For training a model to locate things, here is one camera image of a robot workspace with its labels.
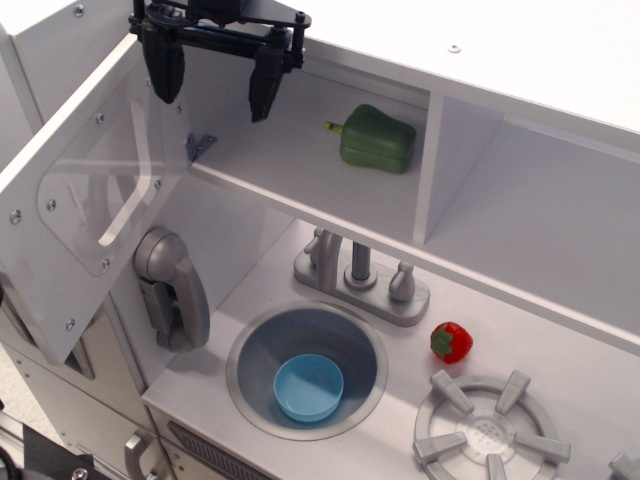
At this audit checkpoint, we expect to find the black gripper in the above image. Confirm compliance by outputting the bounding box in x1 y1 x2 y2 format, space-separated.
129 1 311 123

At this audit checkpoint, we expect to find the white microwave door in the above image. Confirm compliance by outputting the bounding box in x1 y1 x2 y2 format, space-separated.
1 35 192 364

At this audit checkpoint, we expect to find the green toy bell pepper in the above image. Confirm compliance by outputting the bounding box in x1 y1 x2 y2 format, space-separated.
323 104 417 174

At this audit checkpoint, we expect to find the grey toy telephone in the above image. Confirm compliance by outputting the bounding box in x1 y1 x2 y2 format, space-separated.
133 227 210 353

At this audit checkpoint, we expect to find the grey toy faucet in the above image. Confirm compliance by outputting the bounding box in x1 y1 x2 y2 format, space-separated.
294 227 431 327

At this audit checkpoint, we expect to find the round grey sink basin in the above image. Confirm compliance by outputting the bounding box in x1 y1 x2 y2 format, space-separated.
226 301 388 441

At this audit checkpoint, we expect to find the white toy kitchen cabinet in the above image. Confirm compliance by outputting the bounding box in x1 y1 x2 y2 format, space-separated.
1 1 639 479

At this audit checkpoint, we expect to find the blue plastic bowl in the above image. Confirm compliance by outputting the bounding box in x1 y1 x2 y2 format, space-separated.
273 354 344 423

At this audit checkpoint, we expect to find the red toy strawberry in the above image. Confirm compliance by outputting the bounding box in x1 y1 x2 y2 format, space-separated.
430 322 474 364

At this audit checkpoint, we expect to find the grey stove burner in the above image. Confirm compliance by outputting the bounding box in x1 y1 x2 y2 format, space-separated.
413 370 571 479

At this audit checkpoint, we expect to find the grey oven door handle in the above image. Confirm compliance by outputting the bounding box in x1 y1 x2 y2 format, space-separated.
124 433 158 480

